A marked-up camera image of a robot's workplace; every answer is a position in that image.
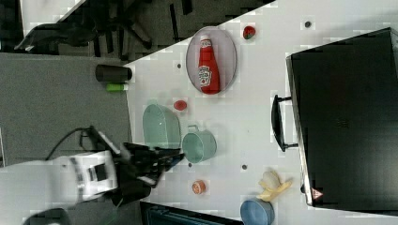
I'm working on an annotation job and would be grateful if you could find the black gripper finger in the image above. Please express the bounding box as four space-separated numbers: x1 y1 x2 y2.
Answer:
154 148 185 159
157 159 178 177

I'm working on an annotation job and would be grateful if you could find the toy orange half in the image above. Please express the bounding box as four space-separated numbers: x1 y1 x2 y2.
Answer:
191 180 206 195

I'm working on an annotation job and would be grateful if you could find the grey oval plate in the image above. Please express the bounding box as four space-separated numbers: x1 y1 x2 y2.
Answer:
186 26 237 92

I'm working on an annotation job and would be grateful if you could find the black and silver toaster oven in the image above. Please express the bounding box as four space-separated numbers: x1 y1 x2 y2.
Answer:
286 27 398 216

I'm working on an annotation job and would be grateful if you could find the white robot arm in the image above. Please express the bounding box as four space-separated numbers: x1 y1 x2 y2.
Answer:
1 143 184 217

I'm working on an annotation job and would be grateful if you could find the red ketchup bottle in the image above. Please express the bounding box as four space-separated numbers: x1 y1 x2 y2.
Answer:
198 35 221 95

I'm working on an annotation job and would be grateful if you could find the blue table frame rail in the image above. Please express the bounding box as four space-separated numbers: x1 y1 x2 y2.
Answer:
140 202 244 225

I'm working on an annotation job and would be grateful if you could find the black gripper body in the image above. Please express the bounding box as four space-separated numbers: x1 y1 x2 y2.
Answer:
110 142 164 205

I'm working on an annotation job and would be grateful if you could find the red toy strawberry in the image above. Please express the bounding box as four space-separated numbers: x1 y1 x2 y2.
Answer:
242 25 256 40

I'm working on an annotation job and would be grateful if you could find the red toy tomato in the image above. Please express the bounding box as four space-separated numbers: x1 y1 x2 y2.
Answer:
174 99 188 112

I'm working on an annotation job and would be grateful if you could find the black cylinder post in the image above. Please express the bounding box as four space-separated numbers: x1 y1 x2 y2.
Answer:
95 65 132 83

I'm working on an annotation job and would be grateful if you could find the green cylinder object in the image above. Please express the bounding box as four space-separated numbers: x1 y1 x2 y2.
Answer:
106 83 129 92

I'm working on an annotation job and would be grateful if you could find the green cup with handle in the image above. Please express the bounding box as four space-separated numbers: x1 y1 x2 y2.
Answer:
182 125 217 163

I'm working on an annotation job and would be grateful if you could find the green plastic colander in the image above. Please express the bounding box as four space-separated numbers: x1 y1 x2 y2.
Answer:
143 104 181 149

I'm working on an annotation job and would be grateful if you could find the black cable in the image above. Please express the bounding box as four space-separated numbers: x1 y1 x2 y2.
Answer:
45 126 95 161

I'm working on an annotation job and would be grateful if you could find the peeled toy banana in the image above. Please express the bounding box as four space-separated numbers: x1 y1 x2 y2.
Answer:
256 171 292 202

